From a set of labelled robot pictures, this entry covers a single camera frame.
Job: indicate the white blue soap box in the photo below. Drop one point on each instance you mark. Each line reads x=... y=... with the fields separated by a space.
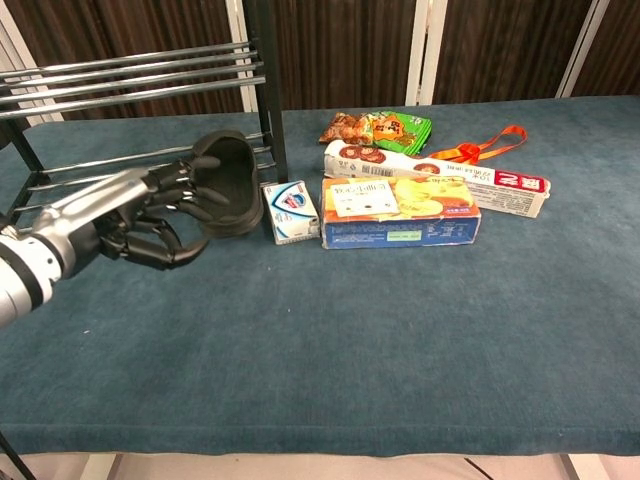
x=290 y=210

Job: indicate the brown snack bag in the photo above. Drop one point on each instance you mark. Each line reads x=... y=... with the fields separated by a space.
x=345 y=127

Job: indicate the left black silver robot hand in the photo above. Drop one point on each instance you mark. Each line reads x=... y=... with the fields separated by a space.
x=100 y=200

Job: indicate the blue table cloth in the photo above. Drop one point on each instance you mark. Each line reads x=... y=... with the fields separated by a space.
x=350 y=350

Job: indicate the orange blue cookie box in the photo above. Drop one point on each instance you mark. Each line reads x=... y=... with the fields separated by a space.
x=400 y=235

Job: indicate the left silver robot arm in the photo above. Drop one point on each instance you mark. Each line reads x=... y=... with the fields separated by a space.
x=25 y=280

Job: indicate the green snack bag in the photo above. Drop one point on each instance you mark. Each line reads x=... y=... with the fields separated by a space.
x=400 y=132

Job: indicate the black chrome shoe rack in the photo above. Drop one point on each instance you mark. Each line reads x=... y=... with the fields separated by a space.
x=270 y=100

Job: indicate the brown divider panel white frame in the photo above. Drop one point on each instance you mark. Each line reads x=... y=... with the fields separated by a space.
x=500 y=40
x=150 y=25
x=350 y=50
x=625 y=30

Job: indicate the white table leg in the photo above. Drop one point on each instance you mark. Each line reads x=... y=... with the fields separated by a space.
x=575 y=467
x=100 y=467

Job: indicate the long white wrap box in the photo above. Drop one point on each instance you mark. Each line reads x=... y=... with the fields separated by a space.
x=510 y=195

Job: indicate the black rubber slipper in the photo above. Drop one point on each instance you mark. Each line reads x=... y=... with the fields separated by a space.
x=235 y=165

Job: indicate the thin black rod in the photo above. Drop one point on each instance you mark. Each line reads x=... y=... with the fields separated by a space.
x=15 y=457

